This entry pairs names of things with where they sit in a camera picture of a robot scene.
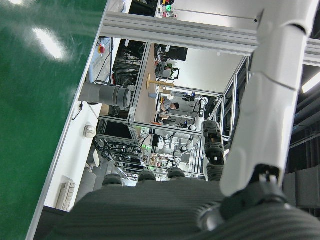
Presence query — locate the vertical aluminium frame post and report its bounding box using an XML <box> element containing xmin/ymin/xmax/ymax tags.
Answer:
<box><xmin>99</xmin><ymin>11</ymin><xmax>320</xmax><ymax>65</ymax></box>

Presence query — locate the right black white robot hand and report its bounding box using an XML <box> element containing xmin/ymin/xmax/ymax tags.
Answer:
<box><xmin>47</xmin><ymin>0</ymin><xmax>320</xmax><ymax>240</ymax></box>

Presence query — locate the white round device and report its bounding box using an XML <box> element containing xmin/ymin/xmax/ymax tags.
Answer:
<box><xmin>84</xmin><ymin>124</ymin><xmax>97</xmax><ymax>139</ymax></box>

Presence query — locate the dark grey bottle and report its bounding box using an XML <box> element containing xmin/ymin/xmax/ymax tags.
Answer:
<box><xmin>79</xmin><ymin>82</ymin><xmax>133</xmax><ymax>110</ymax></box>

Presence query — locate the grey teach pendant red button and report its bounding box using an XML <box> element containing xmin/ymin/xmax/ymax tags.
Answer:
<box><xmin>89</xmin><ymin>37</ymin><xmax>114</xmax><ymax>83</ymax></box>

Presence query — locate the green conveyor belt aluminium frame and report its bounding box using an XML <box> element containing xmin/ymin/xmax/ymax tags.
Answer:
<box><xmin>0</xmin><ymin>0</ymin><xmax>113</xmax><ymax>240</ymax></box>

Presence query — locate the white computer keyboard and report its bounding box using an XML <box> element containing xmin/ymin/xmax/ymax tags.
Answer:
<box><xmin>56</xmin><ymin>181</ymin><xmax>77</xmax><ymax>212</ymax></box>

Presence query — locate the wooden stand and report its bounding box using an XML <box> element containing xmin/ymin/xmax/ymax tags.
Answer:
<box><xmin>145</xmin><ymin>73</ymin><xmax>176</xmax><ymax>90</ymax></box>

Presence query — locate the seated person grey shirt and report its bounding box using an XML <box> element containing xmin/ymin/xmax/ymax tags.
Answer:
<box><xmin>161</xmin><ymin>97</ymin><xmax>180</xmax><ymax>113</ymax></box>

